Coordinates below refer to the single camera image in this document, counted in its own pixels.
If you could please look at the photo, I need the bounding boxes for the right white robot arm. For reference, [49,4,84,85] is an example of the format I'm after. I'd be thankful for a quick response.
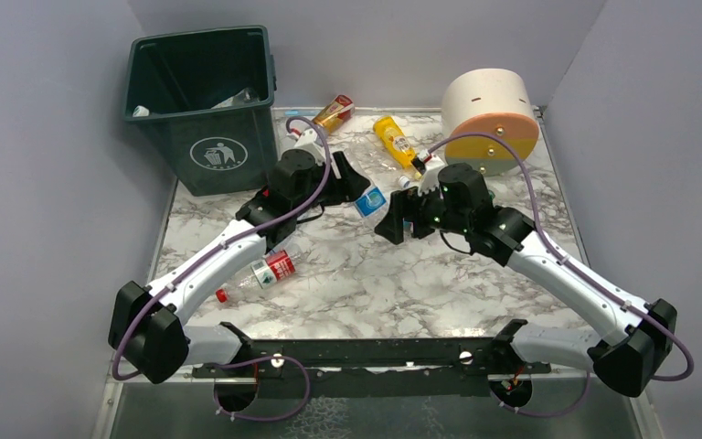
[374,164,678,397]

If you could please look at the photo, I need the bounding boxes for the clear bottle light blue label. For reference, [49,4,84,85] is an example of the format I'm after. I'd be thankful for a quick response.
[132,105,151,118]

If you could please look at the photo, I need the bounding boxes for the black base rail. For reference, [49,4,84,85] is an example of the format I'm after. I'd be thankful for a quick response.
[192,337,551,399]

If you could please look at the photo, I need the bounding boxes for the purple cable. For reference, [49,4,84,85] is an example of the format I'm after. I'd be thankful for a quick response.
[423,132,695,421]
[111,117,333,424]

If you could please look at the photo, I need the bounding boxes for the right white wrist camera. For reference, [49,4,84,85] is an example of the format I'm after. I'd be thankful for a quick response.
[411,150,446,196]

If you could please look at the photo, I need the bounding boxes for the clear bottle red green label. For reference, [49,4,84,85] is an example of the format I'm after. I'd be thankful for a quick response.
[215,242,303,303]

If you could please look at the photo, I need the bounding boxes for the amber red-label bottle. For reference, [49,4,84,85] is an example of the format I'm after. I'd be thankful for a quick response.
[312,94,356,136]

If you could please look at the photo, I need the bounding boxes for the small white cap bottle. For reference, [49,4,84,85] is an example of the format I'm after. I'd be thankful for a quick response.
[397,175,412,188]

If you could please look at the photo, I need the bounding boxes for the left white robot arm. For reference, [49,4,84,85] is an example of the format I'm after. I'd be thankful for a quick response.
[108,149,373,384]

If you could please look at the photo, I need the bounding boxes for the dark green trash bin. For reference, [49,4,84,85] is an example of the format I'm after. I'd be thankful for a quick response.
[122,25,279,197]

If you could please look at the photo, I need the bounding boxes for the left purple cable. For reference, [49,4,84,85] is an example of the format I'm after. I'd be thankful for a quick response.
[111,117,333,424]

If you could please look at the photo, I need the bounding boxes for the cream cylindrical drum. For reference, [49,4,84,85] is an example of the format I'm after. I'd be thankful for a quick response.
[441,68,540,177]

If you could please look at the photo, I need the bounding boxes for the clear bottle dark green label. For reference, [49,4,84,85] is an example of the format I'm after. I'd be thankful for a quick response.
[211,87,261,110]

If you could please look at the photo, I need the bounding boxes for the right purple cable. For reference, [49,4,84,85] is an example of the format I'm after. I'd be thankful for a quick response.
[423,132,695,421]

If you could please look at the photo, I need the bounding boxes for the yellow plastic bottle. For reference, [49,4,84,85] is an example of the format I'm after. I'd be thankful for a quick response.
[373,115,421,180]

